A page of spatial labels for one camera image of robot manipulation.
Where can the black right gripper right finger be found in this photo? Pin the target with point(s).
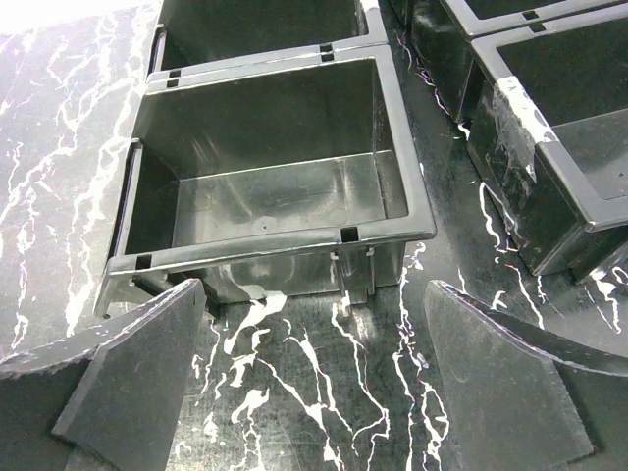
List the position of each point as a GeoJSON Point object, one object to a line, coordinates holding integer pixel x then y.
{"type": "Point", "coordinates": [521, 397]}

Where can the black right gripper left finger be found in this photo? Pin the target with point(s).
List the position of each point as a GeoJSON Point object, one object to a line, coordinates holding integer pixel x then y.
{"type": "Point", "coordinates": [107, 398]}

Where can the black bin near left column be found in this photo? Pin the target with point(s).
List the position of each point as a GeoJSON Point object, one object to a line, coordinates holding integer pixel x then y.
{"type": "Point", "coordinates": [295, 176]}

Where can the black bin near right column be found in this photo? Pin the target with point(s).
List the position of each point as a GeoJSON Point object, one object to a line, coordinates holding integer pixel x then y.
{"type": "Point", "coordinates": [549, 136]}

